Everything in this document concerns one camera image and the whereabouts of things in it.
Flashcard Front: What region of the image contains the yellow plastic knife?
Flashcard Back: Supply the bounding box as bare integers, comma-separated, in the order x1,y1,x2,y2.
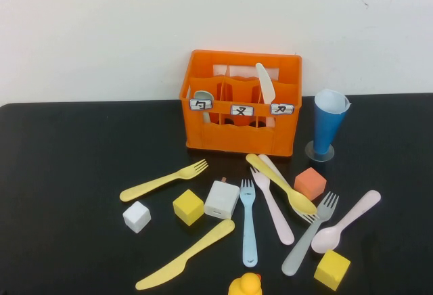
135,219,236,291

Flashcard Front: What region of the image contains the orange plastic cutlery holder crate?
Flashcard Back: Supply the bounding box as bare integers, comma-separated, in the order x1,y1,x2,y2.
179,49,303,158

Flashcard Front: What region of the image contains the paper label marked fork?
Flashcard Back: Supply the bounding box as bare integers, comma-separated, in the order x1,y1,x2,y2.
230,104,254,116

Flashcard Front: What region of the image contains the yellow plastic spoon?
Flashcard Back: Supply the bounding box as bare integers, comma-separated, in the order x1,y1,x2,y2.
246,153,318,215

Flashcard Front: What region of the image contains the paper label marked knife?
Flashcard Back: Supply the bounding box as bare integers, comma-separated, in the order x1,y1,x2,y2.
269,103,295,116

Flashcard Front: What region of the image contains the blue cone cup clear base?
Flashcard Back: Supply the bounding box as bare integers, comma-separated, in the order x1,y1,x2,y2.
305,100,350,163

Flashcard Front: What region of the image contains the yellow rubber duck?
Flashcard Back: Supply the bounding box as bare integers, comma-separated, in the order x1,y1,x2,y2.
228,272,264,295

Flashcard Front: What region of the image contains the paper label marked spoon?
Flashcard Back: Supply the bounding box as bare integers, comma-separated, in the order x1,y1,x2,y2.
189,98,213,111

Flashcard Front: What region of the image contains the yellow foam cube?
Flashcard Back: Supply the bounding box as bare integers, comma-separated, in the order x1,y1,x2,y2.
313,249,352,292
172,189,205,227

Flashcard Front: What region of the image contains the white charger adapter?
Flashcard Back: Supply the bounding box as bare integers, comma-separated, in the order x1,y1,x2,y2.
204,177,241,221

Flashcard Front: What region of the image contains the yellow plastic fork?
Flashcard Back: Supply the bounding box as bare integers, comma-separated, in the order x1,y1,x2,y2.
119,158,209,203

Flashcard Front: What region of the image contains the orange foam cube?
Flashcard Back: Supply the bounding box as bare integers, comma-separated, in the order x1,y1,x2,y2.
293,168,328,202

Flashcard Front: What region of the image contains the grey plastic fork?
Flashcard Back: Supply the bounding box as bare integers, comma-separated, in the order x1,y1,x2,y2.
281,191,340,277

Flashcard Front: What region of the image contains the white plastic knife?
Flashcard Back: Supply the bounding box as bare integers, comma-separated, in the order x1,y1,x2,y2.
255,62,277,127

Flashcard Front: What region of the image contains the white foam cube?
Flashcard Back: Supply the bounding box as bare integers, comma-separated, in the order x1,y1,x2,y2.
122,200,152,234

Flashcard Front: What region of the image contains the pink plastic fork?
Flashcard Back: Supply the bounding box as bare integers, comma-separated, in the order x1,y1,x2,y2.
249,166,295,246

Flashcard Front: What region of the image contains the pink plastic spoon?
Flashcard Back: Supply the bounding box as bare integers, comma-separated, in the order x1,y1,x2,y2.
311,189,382,254

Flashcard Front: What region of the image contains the blue plastic fork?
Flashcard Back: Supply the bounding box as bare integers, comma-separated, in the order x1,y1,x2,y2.
240,179,258,269

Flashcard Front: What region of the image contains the grey plastic spoon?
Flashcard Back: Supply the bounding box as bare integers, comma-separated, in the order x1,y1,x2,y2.
193,90,214,124

